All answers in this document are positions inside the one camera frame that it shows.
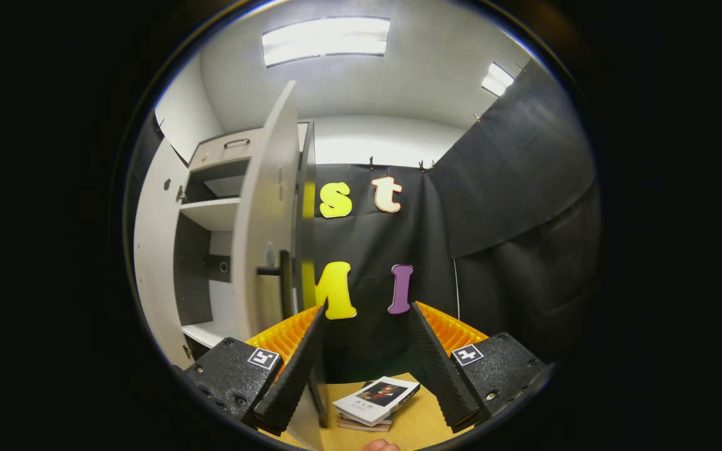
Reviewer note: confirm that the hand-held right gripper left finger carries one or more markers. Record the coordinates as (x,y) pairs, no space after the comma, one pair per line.
(295,376)

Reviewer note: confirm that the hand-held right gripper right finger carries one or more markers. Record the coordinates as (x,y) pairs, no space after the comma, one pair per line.
(439,376)

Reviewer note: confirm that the white cabinet door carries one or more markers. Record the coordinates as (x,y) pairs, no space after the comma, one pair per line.
(261,219)
(154,263)

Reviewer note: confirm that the white cabinet shelf board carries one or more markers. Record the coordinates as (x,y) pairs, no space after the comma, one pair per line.
(210,335)
(214,213)

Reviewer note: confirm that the white cabinet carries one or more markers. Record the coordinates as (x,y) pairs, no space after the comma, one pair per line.
(192,275)

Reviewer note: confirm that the white cabinet drawer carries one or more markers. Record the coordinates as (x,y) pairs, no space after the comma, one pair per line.
(210,153)

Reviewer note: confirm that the white book portrait cover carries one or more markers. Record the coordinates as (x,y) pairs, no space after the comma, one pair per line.
(367,404)

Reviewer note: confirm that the thin brown book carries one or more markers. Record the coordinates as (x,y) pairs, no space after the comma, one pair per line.
(361,428)

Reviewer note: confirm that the black backdrop cloth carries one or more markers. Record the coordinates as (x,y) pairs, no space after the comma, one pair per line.
(367,244)
(524,219)

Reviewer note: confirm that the small ceiling light panel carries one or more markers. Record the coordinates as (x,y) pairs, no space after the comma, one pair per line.
(497,79)

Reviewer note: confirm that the large ceiling light panel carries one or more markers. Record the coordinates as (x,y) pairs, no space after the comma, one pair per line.
(326,41)

